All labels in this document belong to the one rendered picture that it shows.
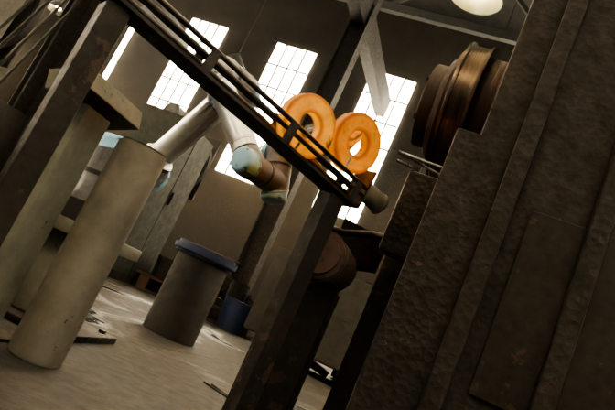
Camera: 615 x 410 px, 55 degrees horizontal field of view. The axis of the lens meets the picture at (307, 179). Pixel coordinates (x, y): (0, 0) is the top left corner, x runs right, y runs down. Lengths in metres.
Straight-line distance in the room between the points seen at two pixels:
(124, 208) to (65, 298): 0.23
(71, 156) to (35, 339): 0.41
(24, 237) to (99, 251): 0.18
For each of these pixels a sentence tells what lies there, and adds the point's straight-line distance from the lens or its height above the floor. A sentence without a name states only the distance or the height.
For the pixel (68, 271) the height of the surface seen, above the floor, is 0.20.
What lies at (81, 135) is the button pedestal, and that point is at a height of 0.48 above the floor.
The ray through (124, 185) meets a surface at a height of 0.42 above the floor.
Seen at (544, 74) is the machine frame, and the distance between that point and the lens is 1.52.
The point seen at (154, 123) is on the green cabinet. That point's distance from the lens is 5.41.
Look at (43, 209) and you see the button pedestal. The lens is 1.47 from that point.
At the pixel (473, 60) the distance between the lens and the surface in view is 1.87.
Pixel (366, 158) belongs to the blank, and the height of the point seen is 0.74.
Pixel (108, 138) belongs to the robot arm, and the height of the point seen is 0.56.
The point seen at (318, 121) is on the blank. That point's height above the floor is 0.75.
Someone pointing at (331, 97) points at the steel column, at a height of 3.67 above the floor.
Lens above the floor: 0.30
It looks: 13 degrees up
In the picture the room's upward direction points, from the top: 24 degrees clockwise
